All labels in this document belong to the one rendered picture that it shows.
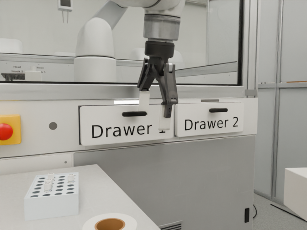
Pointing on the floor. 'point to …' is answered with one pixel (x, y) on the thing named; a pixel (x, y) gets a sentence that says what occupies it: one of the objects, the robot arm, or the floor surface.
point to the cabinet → (171, 179)
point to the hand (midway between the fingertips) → (153, 117)
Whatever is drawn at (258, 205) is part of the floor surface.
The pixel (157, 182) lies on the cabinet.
